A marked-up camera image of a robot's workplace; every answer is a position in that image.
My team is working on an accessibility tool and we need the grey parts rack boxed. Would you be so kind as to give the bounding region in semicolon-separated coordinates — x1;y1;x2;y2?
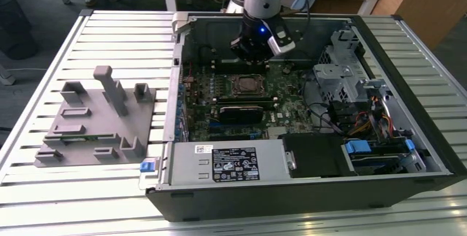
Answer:
34;65;159;169

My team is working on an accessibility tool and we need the green motherboard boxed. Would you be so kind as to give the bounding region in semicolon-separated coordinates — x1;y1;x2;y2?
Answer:
181;63;318;143

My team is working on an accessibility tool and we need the black graphics card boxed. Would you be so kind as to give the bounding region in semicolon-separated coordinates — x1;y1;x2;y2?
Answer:
218;105;265;124

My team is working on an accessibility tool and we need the yellow wire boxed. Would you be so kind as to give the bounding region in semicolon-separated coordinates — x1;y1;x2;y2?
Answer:
349;125;371;136

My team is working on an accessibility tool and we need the blue case latch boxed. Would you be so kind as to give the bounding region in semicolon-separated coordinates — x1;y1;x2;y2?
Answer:
139;158;158;173

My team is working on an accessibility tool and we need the black PC case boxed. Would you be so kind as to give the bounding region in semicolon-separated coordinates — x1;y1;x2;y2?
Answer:
145;9;467;223

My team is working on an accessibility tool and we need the grey stand foot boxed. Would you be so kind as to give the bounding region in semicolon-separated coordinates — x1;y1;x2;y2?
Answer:
0;63;18;86

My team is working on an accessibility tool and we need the silver power supply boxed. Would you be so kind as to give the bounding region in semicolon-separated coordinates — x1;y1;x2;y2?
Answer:
169;139;293;187

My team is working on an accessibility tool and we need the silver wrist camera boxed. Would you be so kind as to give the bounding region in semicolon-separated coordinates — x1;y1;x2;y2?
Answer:
267;20;298;56

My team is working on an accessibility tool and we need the black bin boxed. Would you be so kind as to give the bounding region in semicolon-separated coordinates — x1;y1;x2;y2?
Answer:
0;0;40;61

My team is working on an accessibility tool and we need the wooden cabinet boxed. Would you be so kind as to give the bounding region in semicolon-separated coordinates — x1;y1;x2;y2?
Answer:
371;0;467;52

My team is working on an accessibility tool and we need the green RAM stick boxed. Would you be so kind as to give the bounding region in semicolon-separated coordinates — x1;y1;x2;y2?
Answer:
59;134;100;142

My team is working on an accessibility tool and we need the silver CPU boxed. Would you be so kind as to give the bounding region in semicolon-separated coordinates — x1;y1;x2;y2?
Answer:
238;77;261;91

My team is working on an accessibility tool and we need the multicolour wire bundle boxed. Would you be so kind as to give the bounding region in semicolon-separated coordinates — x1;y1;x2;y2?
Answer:
381;110;398;138

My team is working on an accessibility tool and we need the silver metal drive cage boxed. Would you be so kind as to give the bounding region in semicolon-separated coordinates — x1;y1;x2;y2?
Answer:
313;29;390;103

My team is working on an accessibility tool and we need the black wire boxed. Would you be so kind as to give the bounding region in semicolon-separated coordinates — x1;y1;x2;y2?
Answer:
309;102;346;135

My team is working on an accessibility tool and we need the hard disk in blue carrier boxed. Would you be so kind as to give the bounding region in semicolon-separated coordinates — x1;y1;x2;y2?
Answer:
342;137;417;176

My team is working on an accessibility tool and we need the silver chipset heatsink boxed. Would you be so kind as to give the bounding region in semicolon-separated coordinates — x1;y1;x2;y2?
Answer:
269;126;287;139

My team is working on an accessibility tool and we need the black drive bay box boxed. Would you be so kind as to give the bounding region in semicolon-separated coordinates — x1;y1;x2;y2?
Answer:
283;133;358;179

